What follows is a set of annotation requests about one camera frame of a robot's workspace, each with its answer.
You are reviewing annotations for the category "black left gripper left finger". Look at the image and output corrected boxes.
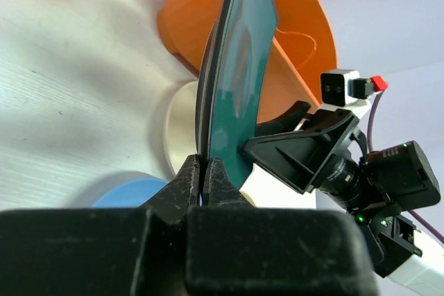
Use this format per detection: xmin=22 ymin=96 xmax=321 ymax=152
xmin=1 ymin=155 xmax=200 ymax=295

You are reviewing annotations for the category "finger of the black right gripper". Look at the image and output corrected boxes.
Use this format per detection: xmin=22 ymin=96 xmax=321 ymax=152
xmin=255 ymin=101 xmax=311 ymax=137

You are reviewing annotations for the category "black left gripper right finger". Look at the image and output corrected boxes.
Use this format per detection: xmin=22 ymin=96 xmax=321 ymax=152
xmin=183 ymin=156 xmax=380 ymax=296

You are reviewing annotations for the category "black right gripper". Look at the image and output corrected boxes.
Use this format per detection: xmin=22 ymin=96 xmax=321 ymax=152
xmin=244 ymin=109 xmax=441 ymax=225

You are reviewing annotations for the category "teal square plate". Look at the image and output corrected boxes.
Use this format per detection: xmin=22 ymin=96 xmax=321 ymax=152
xmin=195 ymin=0 xmax=278 ymax=188

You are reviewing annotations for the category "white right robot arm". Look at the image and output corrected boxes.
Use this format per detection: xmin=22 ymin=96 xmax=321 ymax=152
xmin=243 ymin=101 xmax=443 ymax=295

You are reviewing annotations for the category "orange plastic bin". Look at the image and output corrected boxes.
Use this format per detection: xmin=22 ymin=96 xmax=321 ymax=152
xmin=157 ymin=0 xmax=337 ymax=123

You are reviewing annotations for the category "blue bear plate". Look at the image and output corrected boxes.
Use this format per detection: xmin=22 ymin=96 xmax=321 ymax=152
xmin=92 ymin=177 xmax=168 ymax=208

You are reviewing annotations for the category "cream bear plate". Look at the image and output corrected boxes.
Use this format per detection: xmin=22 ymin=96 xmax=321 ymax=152
xmin=162 ymin=80 xmax=198 ymax=176

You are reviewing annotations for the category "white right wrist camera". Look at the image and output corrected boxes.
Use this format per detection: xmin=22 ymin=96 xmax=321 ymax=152
xmin=319 ymin=69 xmax=388 ymax=119

